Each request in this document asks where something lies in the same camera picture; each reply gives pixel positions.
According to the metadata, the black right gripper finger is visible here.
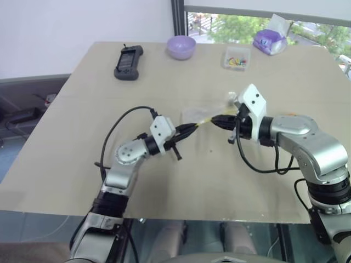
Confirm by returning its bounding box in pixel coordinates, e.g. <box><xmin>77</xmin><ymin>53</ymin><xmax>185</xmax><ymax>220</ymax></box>
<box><xmin>214</xmin><ymin>121</ymin><xmax>237</xmax><ymax>132</ymax></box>
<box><xmin>211</xmin><ymin>115</ymin><xmax>237</xmax><ymax>123</ymax></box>

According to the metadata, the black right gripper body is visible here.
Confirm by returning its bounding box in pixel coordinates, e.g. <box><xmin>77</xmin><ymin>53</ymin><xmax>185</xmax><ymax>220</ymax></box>
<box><xmin>234</xmin><ymin>105</ymin><xmax>253</xmax><ymax>140</ymax></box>

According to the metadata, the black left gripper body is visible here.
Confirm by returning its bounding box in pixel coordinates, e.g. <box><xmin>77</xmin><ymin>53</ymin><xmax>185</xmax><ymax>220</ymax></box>
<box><xmin>164</xmin><ymin>124</ymin><xmax>193</xmax><ymax>150</ymax></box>

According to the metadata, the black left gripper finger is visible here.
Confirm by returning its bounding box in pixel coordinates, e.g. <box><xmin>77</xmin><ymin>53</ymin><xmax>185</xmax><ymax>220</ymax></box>
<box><xmin>179</xmin><ymin>128</ymin><xmax>199</xmax><ymax>141</ymax></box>
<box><xmin>179</xmin><ymin>123</ymin><xmax>201</xmax><ymax>133</ymax></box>

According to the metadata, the clear plastic bag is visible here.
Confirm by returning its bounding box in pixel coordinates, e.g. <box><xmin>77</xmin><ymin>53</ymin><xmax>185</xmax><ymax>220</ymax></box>
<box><xmin>182</xmin><ymin>91</ymin><xmax>240</xmax><ymax>129</ymax></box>

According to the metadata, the clear box with coloured pieces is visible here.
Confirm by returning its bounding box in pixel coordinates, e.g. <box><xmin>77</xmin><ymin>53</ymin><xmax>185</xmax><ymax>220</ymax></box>
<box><xmin>220</xmin><ymin>45</ymin><xmax>252</xmax><ymax>71</ymax></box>

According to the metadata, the purple plastic bowl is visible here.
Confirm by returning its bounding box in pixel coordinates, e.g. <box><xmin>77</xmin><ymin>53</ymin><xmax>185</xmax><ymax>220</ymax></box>
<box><xmin>166</xmin><ymin>35</ymin><xmax>197</xmax><ymax>60</ymax></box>

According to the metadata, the black handheld controller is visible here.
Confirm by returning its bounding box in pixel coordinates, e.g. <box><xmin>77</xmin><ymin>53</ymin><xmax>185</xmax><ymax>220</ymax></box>
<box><xmin>114</xmin><ymin>43</ymin><xmax>144</xmax><ymax>81</ymax></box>

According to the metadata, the purple tissue pack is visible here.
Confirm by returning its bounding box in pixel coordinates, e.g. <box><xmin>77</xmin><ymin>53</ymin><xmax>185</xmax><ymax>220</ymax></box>
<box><xmin>252</xmin><ymin>13</ymin><xmax>295</xmax><ymax>56</ymax></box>

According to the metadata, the grey rounded robot leg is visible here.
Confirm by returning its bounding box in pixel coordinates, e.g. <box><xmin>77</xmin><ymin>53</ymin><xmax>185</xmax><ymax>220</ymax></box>
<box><xmin>152</xmin><ymin>220</ymin><xmax>189</xmax><ymax>260</ymax></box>
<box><xmin>220</xmin><ymin>221</ymin><xmax>257</xmax><ymax>258</ymax></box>

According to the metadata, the white and black device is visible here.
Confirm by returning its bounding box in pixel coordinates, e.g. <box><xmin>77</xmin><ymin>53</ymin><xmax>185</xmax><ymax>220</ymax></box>
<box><xmin>338</xmin><ymin>54</ymin><xmax>351</xmax><ymax>81</ymax></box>

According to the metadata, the black table leg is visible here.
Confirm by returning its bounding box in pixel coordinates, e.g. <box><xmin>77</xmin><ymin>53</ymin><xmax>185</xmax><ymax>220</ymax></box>
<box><xmin>276</xmin><ymin>223</ymin><xmax>292</xmax><ymax>263</ymax></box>

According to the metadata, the grey robot torso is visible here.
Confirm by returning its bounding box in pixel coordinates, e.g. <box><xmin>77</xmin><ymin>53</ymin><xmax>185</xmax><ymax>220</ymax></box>
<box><xmin>164</xmin><ymin>253</ymin><xmax>265</xmax><ymax>263</ymax></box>

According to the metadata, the black equipment on floor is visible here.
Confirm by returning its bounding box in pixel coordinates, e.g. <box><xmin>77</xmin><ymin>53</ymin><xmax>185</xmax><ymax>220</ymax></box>
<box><xmin>0</xmin><ymin>93</ymin><xmax>48</xmax><ymax>138</ymax></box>

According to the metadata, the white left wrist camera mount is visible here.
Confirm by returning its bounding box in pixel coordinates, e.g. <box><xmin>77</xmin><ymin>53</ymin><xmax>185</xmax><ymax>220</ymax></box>
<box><xmin>149</xmin><ymin>116</ymin><xmax>177</xmax><ymax>156</ymax></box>

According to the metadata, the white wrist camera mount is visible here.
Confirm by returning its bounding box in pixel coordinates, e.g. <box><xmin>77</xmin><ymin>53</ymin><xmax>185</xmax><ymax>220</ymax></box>
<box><xmin>149</xmin><ymin>116</ymin><xmax>177</xmax><ymax>156</ymax></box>
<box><xmin>236</xmin><ymin>83</ymin><xmax>268</xmax><ymax>145</ymax></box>

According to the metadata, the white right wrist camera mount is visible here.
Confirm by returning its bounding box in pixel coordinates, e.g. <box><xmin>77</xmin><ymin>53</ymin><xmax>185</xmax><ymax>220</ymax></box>
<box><xmin>236</xmin><ymin>83</ymin><xmax>268</xmax><ymax>145</ymax></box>

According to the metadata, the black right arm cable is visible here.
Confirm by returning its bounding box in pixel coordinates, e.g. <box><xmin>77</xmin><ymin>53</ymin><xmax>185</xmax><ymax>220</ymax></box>
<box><xmin>235</xmin><ymin>117</ymin><xmax>302</xmax><ymax>175</ymax></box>

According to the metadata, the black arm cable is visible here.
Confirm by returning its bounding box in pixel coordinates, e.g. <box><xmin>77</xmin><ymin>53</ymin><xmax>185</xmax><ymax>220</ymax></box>
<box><xmin>235</xmin><ymin>117</ymin><xmax>302</xmax><ymax>175</ymax></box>
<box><xmin>94</xmin><ymin>106</ymin><xmax>160</xmax><ymax>188</ymax></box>

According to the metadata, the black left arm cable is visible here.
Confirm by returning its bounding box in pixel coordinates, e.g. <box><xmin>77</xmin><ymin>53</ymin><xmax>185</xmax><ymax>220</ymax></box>
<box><xmin>94</xmin><ymin>106</ymin><xmax>160</xmax><ymax>188</ymax></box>

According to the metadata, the grey window frame post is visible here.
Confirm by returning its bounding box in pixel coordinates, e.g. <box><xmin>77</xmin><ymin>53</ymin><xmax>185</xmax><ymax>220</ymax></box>
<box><xmin>171</xmin><ymin>0</ymin><xmax>188</xmax><ymax>37</ymax></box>

